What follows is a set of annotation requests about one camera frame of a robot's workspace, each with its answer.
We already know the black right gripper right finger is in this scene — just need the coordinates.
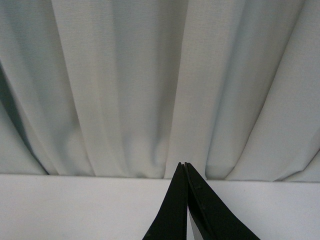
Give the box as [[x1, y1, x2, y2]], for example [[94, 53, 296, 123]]
[[185, 162, 259, 240]]

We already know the grey-white pleated curtain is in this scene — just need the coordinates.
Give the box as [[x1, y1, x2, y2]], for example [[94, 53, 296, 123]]
[[0, 0, 320, 182]]

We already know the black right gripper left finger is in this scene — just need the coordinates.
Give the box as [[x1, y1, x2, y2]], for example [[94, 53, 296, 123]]
[[143, 163, 188, 240]]

